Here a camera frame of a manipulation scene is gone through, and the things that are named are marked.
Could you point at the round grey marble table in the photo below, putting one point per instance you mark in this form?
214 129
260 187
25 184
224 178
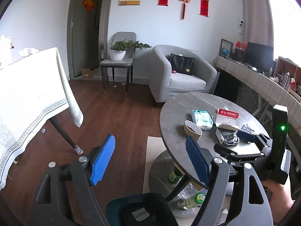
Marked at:
178 113

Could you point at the grey dining chair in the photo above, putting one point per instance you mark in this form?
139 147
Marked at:
123 37

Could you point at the beige fringed desk cloth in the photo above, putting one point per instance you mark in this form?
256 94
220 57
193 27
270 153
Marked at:
258 84

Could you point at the white crumpled tissue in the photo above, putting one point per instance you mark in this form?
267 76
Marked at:
28 51

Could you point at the dark teal bin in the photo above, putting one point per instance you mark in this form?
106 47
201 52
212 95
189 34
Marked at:
122 204

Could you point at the clear plastic wrapper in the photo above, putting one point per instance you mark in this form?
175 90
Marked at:
247 128

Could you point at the black monitor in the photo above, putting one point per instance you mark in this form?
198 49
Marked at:
258 55

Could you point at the white security camera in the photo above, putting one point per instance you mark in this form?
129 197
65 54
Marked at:
241 22

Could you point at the person's right hand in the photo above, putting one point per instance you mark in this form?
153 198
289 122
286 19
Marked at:
282 200

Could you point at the clear plastic bottle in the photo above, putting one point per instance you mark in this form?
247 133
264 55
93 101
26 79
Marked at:
187 191

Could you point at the potted plant in white pot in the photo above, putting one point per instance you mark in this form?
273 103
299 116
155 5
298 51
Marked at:
117 54

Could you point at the green glass bottle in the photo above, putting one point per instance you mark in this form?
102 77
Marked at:
175 176

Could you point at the small cardboard box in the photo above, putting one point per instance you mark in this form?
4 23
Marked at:
86 73

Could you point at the small red flags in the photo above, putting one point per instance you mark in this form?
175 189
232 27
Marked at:
239 44

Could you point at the large open cardboard box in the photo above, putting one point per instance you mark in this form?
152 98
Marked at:
285 67

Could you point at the red diamond door decoration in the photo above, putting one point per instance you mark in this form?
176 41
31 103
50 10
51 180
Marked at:
88 4

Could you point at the pale green wipes pack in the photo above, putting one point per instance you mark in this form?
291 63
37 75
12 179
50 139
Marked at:
201 119

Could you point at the white patterned tablecloth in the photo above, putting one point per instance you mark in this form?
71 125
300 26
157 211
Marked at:
28 94

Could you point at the small blue globe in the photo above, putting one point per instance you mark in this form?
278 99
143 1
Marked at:
225 51

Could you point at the red and white carton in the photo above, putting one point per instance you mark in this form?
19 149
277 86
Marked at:
227 117

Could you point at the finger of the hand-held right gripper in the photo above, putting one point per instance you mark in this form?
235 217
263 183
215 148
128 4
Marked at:
225 149
247 137

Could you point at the black handbag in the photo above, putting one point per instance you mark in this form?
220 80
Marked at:
182 64

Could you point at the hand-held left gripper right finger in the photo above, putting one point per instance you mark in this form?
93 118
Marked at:
197 162

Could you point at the brown paper cup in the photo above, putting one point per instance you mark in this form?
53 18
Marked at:
192 130

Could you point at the black wrapper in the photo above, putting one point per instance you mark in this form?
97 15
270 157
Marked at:
228 137

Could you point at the beige curtain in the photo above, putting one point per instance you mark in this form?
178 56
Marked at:
257 16

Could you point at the dark picture frame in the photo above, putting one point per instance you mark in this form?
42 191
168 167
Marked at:
226 43

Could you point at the dark brown box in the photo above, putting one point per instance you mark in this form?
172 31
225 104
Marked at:
239 54

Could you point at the grey-green door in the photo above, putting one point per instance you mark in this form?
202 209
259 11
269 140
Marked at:
80 40

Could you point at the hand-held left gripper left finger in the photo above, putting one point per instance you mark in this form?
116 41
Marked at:
103 160

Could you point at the green-capped tea bottle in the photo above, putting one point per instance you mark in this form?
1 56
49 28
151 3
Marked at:
191 202

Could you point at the grey armchair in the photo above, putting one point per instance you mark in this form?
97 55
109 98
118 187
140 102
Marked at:
185 80

